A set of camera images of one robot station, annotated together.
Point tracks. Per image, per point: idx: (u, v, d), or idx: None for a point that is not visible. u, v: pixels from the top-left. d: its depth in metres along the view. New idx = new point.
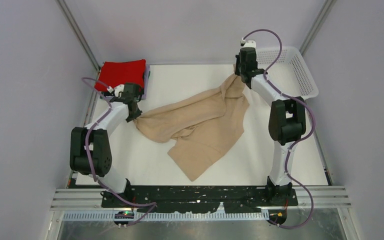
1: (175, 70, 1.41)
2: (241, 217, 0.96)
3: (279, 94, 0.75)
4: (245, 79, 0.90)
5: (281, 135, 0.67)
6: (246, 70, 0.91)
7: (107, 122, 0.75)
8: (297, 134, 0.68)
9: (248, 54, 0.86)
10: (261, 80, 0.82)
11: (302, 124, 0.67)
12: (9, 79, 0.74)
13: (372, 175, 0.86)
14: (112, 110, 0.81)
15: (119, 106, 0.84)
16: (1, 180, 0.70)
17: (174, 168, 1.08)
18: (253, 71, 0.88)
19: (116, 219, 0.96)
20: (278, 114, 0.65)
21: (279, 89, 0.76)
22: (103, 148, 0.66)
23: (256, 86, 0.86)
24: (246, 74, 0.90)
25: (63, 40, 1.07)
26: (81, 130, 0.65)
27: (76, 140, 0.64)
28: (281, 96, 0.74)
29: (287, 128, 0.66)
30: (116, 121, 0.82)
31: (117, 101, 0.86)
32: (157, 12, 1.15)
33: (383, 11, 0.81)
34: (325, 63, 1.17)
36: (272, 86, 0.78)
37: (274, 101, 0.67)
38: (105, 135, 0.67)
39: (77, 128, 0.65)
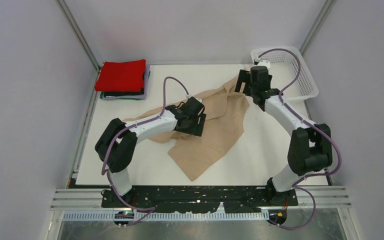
1: (175, 70, 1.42)
2: (241, 217, 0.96)
3: (300, 121, 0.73)
4: (259, 100, 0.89)
5: (305, 168, 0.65)
6: (259, 91, 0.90)
7: (145, 129, 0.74)
8: (321, 166, 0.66)
9: (259, 73, 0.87)
10: (277, 103, 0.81)
11: (327, 155, 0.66)
12: (9, 78, 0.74)
13: (371, 176, 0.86)
14: (159, 119, 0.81)
15: (169, 118, 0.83)
16: (2, 180, 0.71)
17: (174, 168, 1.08)
18: (267, 92, 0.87)
19: (116, 219, 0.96)
20: (299, 144, 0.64)
21: (300, 116, 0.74)
22: (123, 152, 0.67)
23: (271, 109, 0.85)
24: (260, 95, 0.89)
25: (63, 40, 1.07)
26: (118, 124, 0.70)
27: (110, 129, 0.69)
28: (302, 123, 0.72)
29: (311, 159, 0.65)
30: (158, 129, 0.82)
31: (171, 113, 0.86)
32: (158, 13, 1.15)
33: None
34: (325, 63, 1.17)
36: (291, 112, 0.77)
37: (294, 131, 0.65)
38: (131, 142, 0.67)
39: (118, 121, 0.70)
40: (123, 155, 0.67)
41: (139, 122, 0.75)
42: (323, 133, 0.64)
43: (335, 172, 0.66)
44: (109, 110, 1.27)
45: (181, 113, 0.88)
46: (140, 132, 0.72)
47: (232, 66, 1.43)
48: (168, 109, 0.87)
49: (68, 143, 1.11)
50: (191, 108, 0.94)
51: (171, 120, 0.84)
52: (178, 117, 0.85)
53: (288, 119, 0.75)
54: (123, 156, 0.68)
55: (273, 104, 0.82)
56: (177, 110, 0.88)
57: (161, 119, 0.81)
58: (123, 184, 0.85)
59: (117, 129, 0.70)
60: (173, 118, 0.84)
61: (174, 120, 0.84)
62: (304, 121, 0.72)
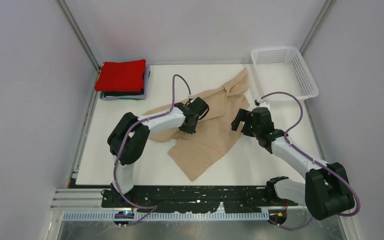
1: (175, 70, 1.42)
2: (241, 217, 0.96)
3: (311, 162, 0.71)
4: (264, 143, 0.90)
5: (326, 214, 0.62)
6: (263, 134, 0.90)
7: (156, 123, 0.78)
8: (344, 208, 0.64)
9: (262, 115, 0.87)
10: (283, 144, 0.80)
11: (348, 197, 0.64)
12: (9, 78, 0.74)
13: (372, 176, 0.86)
14: (168, 114, 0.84)
15: (178, 114, 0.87)
16: (2, 180, 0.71)
17: (174, 168, 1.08)
18: (271, 134, 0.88)
19: (116, 219, 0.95)
20: (316, 188, 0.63)
21: (309, 156, 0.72)
22: (137, 143, 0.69)
23: (277, 150, 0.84)
24: (265, 138, 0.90)
25: (63, 40, 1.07)
26: (131, 117, 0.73)
27: (123, 123, 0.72)
28: (314, 164, 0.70)
29: (331, 203, 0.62)
30: (167, 125, 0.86)
31: (179, 109, 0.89)
32: (158, 13, 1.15)
33: None
34: (325, 63, 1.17)
36: (299, 152, 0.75)
37: (308, 174, 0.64)
38: (145, 134, 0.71)
39: (130, 115, 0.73)
40: (136, 147, 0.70)
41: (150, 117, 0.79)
42: (339, 177, 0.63)
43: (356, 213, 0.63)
44: (109, 110, 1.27)
45: (189, 110, 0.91)
46: (152, 125, 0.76)
47: (232, 66, 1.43)
48: (177, 106, 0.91)
49: (68, 143, 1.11)
50: (197, 105, 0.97)
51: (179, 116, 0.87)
52: (186, 114, 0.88)
53: (299, 160, 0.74)
54: (135, 149, 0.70)
55: (279, 145, 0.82)
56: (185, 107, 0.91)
57: (170, 115, 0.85)
58: (127, 180, 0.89)
59: (129, 122, 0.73)
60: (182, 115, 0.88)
61: (183, 116, 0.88)
62: (315, 161, 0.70)
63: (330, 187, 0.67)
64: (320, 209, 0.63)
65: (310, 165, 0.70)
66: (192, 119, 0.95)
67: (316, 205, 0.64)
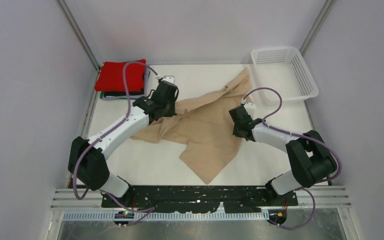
1: (175, 70, 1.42)
2: (241, 217, 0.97)
3: (288, 135, 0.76)
4: (247, 133, 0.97)
5: (314, 179, 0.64)
6: (244, 125, 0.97)
7: (112, 138, 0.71)
8: (328, 172, 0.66)
9: (238, 111, 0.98)
10: (262, 128, 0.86)
11: (329, 159, 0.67)
12: (9, 78, 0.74)
13: (371, 176, 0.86)
14: (126, 121, 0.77)
15: (137, 117, 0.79)
16: (1, 180, 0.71)
17: (188, 172, 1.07)
18: (250, 124, 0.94)
19: (116, 219, 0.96)
20: (297, 156, 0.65)
21: (286, 130, 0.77)
22: (96, 168, 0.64)
23: (259, 136, 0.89)
24: (246, 129, 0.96)
25: (63, 40, 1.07)
26: (81, 143, 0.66)
27: (74, 150, 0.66)
28: (292, 136, 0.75)
29: (316, 168, 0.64)
30: (130, 132, 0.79)
31: (139, 108, 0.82)
32: (158, 13, 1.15)
33: None
34: (325, 63, 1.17)
36: (277, 130, 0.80)
37: (289, 145, 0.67)
38: (100, 157, 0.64)
39: (79, 140, 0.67)
40: (96, 170, 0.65)
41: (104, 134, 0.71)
42: (316, 140, 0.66)
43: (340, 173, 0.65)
44: (109, 110, 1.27)
45: (151, 104, 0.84)
46: (106, 145, 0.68)
47: (232, 66, 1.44)
48: (135, 105, 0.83)
49: (68, 143, 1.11)
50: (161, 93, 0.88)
51: (139, 113, 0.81)
52: (148, 112, 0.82)
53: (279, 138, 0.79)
54: (97, 172, 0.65)
55: (258, 129, 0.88)
56: (146, 102, 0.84)
57: (128, 120, 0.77)
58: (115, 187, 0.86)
59: (82, 147, 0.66)
60: (142, 114, 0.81)
61: (144, 115, 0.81)
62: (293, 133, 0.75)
63: (312, 155, 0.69)
64: (306, 175, 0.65)
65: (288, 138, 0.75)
66: (160, 111, 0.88)
67: (302, 173, 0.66)
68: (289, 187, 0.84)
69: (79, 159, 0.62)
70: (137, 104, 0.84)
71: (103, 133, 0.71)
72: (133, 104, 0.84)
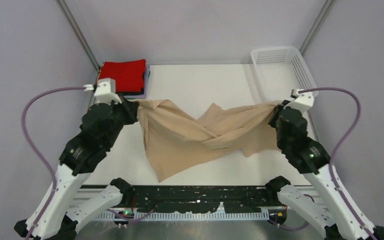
1: (174, 70, 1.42)
2: (241, 217, 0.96)
3: (359, 227, 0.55)
4: (300, 162, 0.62)
5: None
6: (299, 150, 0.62)
7: (48, 221, 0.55)
8: None
9: (297, 126, 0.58)
10: (328, 184, 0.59)
11: None
12: (9, 78, 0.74)
13: (372, 176, 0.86)
14: (57, 191, 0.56)
15: (67, 182, 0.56)
16: (1, 180, 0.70)
17: (252, 177, 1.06)
18: (309, 154, 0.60)
19: (116, 219, 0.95)
20: None
21: (360, 218, 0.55)
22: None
23: (310, 179, 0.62)
24: (301, 156, 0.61)
25: (63, 39, 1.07)
26: (21, 230, 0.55)
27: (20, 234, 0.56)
28: (362, 229, 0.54)
29: None
30: (74, 191, 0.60)
31: (67, 166, 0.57)
32: (158, 12, 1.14)
33: None
34: (325, 62, 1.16)
36: (349, 207, 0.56)
37: None
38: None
39: (19, 226, 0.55)
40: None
41: (36, 219, 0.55)
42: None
43: None
44: None
45: (80, 158, 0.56)
46: (44, 231, 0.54)
47: (232, 66, 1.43)
48: (62, 162, 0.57)
49: None
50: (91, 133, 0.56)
51: (68, 174, 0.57)
52: (76, 171, 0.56)
53: (343, 216, 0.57)
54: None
55: (323, 186, 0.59)
56: (73, 155, 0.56)
57: (58, 191, 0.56)
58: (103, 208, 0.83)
59: (25, 232, 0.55)
60: (72, 176, 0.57)
61: (75, 177, 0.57)
62: (365, 227, 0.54)
63: None
64: None
65: (358, 231, 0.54)
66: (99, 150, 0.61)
67: None
68: (296, 210, 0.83)
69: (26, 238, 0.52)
70: (64, 160, 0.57)
71: (37, 214, 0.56)
72: (60, 161, 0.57)
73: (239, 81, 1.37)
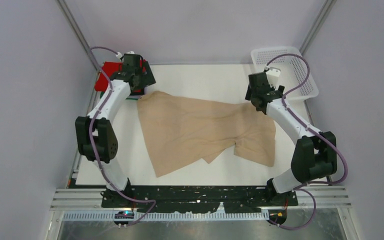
1: (174, 70, 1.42)
2: (241, 217, 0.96)
3: (305, 129, 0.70)
4: (260, 103, 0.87)
5: (310, 176, 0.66)
6: (260, 94, 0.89)
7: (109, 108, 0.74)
8: (326, 173, 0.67)
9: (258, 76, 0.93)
10: (279, 107, 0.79)
11: (332, 163, 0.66)
12: (9, 79, 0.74)
13: (372, 176, 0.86)
14: (113, 91, 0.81)
15: (120, 86, 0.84)
16: (1, 181, 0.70)
17: (253, 176, 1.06)
18: (269, 95, 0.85)
19: (116, 219, 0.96)
20: (306, 153, 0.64)
21: (304, 122, 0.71)
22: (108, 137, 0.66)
23: (273, 113, 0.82)
24: (261, 98, 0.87)
25: (63, 39, 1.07)
26: (85, 120, 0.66)
27: (80, 129, 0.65)
28: (307, 131, 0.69)
29: (315, 169, 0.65)
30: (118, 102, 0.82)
31: (118, 81, 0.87)
32: (158, 12, 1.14)
33: None
34: (325, 63, 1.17)
36: (296, 118, 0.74)
37: (299, 140, 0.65)
38: (109, 124, 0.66)
39: (81, 117, 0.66)
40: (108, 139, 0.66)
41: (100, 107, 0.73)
42: (329, 142, 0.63)
43: (345, 177, 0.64)
44: None
45: (126, 75, 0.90)
46: (108, 114, 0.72)
47: (232, 66, 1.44)
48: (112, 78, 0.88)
49: (68, 143, 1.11)
50: (128, 69, 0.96)
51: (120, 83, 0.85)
52: (126, 80, 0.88)
53: (292, 125, 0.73)
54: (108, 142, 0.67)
55: (276, 108, 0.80)
56: (121, 74, 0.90)
57: (114, 90, 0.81)
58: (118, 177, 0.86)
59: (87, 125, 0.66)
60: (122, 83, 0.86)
61: (125, 84, 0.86)
62: (309, 128, 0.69)
63: (317, 154, 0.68)
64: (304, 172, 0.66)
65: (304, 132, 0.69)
66: (135, 78, 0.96)
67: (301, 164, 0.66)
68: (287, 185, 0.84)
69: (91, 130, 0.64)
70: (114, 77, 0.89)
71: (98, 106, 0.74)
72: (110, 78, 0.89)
73: (239, 81, 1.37)
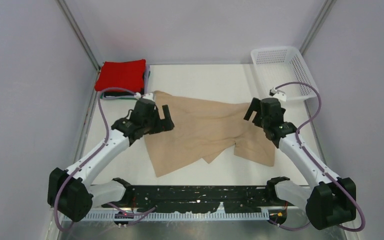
1: (174, 70, 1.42)
2: (241, 217, 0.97)
3: (322, 173, 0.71)
4: (273, 135, 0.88)
5: (327, 224, 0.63)
6: (272, 126, 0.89)
7: (92, 167, 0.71)
8: (344, 221, 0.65)
9: (271, 106, 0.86)
10: (294, 144, 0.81)
11: (350, 212, 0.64)
12: (9, 78, 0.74)
13: (372, 176, 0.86)
14: (106, 145, 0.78)
15: (117, 140, 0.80)
16: (2, 180, 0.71)
17: (254, 177, 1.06)
18: (281, 128, 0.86)
19: (116, 219, 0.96)
20: (321, 201, 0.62)
21: (321, 166, 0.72)
22: (74, 201, 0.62)
23: (286, 148, 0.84)
24: (273, 130, 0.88)
25: (63, 39, 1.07)
26: (61, 174, 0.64)
27: (53, 183, 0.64)
28: (324, 176, 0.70)
29: (333, 217, 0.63)
30: (111, 155, 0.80)
31: (118, 131, 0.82)
32: (157, 13, 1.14)
33: None
34: (325, 62, 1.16)
36: (311, 159, 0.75)
37: (317, 188, 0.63)
38: (81, 188, 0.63)
39: (59, 171, 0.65)
40: (74, 202, 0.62)
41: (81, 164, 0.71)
42: (346, 193, 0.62)
43: (362, 229, 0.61)
44: (109, 110, 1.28)
45: (129, 127, 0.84)
46: (86, 173, 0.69)
47: (232, 66, 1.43)
48: (113, 128, 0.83)
49: (68, 143, 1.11)
50: (135, 120, 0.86)
51: (120, 136, 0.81)
52: (127, 134, 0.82)
53: (309, 168, 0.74)
54: (75, 205, 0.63)
55: (290, 144, 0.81)
56: (124, 125, 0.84)
57: (108, 145, 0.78)
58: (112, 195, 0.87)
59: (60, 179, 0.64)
60: (122, 137, 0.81)
61: (124, 138, 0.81)
62: (326, 173, 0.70)
63: (335, 200, 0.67)
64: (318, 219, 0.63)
65: (321, 177, 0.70)
66: (140, 130, 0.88)
67: (316, 211, 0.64)
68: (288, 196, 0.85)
69: (59, 189, 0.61)
70: (116, 126, 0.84)
71: (82, 162, 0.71)
72: (112, 127, 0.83)
73: (239, 81, 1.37)
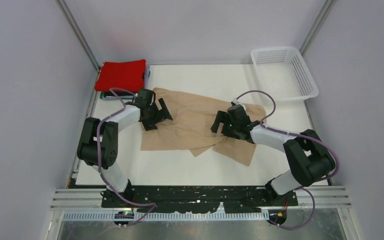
1: (175, 70, 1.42)
2: (241, 217, 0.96)
3: (286, 135, 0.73)
4: (245, 136, 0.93)
5: (313, 177, 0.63)
6: (243, 127, 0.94)
7: (119, 118, 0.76)
8: (327, 170, 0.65)
9: (236, 111, 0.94)
10: (260, 129, 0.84)
11: (327, 157, 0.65)
12: (9, 80, 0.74)
13: (372, 176, 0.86)
14: (125, 110, 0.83)
15: (133, 109, 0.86)
16: (2, 181, 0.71)
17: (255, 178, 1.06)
18: (248, 126, 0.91)
19: (116, 219, 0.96)
20: (295, 155, 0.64)
21: (284, 131, 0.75)
22: (111, 138, 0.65)
23: (258, 138, 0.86)
24: (245, 131, 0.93)
25: (63, 40, 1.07)
26: (94, 120, 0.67)
27: (88, 128, 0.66)
28: (289, 136, 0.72)
29: (315, 168, 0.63)
30: (127, 121, 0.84)
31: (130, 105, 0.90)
32: (157, 13, 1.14)
33: None
34: (325, 63, 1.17)
36: (275, 131, 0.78)
37: (285, 145, 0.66)
38: (116, 127, 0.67)
39: (90, 119, 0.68)
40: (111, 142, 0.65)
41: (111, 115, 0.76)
42: (313, 139, 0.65)
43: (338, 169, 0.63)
44: (109, 110, 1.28)
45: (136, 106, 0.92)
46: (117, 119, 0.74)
47: (233, 66, 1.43)
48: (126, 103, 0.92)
49: (68, 143, 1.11)
50: (140, 103, 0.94)
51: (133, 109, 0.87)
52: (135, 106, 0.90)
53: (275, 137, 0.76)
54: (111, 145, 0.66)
55: (258, 131, 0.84)
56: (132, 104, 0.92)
57: (127, 110, 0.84)
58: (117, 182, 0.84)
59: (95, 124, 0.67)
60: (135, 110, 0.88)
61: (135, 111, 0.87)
62: (290, 133, 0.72)
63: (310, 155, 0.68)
64: (303, 174, 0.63)
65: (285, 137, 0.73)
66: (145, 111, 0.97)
67: (296, 167, 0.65)
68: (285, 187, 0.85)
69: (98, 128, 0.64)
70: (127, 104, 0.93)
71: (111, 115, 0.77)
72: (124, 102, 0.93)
73: (240, 81, 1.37)
